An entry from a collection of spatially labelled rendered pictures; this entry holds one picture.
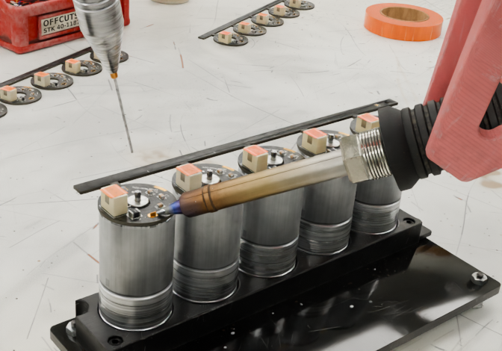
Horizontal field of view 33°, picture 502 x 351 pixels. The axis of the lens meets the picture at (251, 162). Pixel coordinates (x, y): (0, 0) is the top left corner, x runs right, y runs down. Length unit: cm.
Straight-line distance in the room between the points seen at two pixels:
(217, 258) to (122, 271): 3
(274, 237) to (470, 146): 10
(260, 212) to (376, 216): 6
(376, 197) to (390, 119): 10
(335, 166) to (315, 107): 26
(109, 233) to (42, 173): 16
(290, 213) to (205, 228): 4
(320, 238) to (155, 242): 8
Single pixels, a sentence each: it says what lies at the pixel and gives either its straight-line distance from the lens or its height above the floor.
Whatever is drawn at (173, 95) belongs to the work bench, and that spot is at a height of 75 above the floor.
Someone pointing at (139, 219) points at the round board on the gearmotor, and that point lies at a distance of 26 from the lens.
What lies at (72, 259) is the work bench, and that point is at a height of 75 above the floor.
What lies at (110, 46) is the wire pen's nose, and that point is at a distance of 21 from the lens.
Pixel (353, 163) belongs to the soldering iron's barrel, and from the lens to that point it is 24.
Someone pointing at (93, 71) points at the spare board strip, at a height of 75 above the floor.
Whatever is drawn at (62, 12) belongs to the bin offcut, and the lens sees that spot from 58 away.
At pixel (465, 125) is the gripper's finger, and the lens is 23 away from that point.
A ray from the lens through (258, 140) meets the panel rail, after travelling 31.
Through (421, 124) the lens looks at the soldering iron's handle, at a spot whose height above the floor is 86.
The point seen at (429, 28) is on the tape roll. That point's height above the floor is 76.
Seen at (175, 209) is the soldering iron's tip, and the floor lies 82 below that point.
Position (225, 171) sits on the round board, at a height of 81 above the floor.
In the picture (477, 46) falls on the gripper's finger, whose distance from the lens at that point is 21.
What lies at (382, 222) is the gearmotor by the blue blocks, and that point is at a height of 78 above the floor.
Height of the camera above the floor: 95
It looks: 27 degrees down
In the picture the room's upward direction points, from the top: 5 degrees clockwise
